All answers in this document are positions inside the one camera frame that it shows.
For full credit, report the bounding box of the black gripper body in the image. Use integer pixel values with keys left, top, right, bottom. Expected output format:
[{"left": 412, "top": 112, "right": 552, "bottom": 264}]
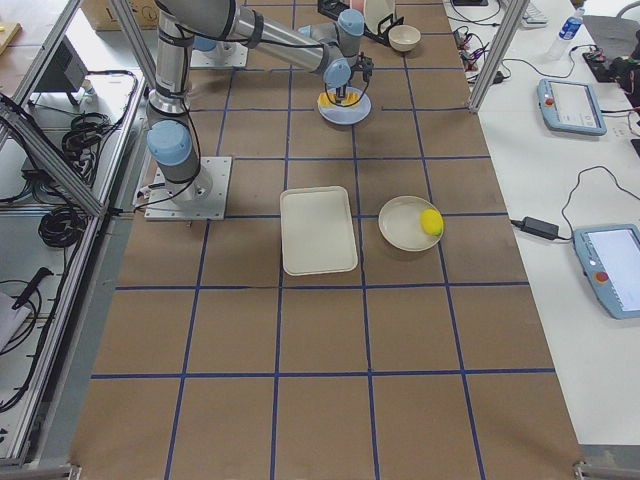
[{"left": 336, "top": 85, "right": 348, "bottom": 98}]

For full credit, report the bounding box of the orange striped bread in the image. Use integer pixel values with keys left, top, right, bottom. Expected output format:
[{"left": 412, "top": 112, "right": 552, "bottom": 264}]
[{"left": 317, "top": 87, "right": 362, "bottom": 108}]

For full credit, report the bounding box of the blue plate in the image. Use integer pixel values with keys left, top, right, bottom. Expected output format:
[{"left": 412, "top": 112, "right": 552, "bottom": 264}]
[{"left": 317, "top": 87, "right": 371, "bottom": 126}]

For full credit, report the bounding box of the cream plate in rack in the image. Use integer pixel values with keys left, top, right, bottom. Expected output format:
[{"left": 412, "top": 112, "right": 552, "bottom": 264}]
[{"left": 363, "top": 0, "right": 395, "bottom": 34}]

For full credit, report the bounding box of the pink plate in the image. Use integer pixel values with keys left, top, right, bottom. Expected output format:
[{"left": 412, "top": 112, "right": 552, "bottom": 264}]
[{"left": 349, "top": 0, "right": 364, "bottom": 12}]

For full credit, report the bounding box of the cream plate with lemon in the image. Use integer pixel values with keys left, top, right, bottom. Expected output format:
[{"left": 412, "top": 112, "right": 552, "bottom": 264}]
[{"left": 378, "top": 196, "right": 444, "bottom": 252}]

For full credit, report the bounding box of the cream bowl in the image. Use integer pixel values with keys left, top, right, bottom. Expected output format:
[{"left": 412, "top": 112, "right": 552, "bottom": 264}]
[{"left": 388, "top": 24, "right": 422, "bottom": 53}]

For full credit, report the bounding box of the black dish rack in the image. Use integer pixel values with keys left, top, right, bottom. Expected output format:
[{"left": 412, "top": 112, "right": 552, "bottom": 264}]
[{"left": 317, "top": 0, "right": 404, "bottom": 47}]

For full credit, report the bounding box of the white rectangular tray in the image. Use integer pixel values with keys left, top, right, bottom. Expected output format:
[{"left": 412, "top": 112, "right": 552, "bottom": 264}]
[{"left": 280, "top": 186, "right": 358, "bottom": 276}]

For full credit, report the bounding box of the yellow lemon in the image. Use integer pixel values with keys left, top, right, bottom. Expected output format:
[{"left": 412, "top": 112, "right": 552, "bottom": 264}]
[{"left": 419, "top": 209, "right": 444, "bottom": 237}]

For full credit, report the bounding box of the upper teach pendant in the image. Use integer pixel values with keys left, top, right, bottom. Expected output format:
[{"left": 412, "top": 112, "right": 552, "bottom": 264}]
[{"left": 536, "top": 78, "right": 607, "bottom": 136}]

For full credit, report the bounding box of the teach pendant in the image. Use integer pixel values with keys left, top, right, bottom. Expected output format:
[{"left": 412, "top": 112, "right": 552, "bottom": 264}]
[
  {"left": 536, "top": 78, "right": 607, "bottom": 136},
  {"left": 573, "top": 224, "right": 639, "bottom": 320}
]

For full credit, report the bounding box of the black power adapter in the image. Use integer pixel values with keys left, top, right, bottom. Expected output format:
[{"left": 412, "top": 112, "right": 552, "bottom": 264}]
[{"left": 519, "top": 217, "right": 559, "bottom": 240}]

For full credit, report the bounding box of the plastic water bottle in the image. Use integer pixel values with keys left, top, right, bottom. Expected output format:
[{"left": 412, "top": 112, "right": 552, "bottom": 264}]
[{"left": 547, "top": 7, "right": 585, "bottom": 60}]

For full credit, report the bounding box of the lower teach pendant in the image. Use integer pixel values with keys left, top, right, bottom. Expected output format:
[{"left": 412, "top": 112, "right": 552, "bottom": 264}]
[{"left": 573, "top": 224, "right": 639, "bottom": 320}]

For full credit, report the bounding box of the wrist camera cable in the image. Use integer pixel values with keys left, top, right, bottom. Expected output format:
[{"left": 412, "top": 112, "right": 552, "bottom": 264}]
[{"left": 324, "top": 54, "right": 376, "bottom": 107}]

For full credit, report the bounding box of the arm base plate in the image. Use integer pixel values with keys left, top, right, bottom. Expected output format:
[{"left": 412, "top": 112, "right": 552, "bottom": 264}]
[
  {"left": 144, "top": 156, "right": 232, "bottom": 221},
  {"left": 190, "top": 44, "right": 248, "bottom": 70}
]

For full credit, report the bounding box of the aluminium frame post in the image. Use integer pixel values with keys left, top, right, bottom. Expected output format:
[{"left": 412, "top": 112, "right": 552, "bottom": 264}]
[{"left": 468, "top": 0, "right": 528, "bottom": 113}]

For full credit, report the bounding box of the black cable bundle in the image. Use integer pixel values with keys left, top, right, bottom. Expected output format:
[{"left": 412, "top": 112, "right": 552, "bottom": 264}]
[{"left": 38, "top": 204, "right": 91, "bottom": 250}]

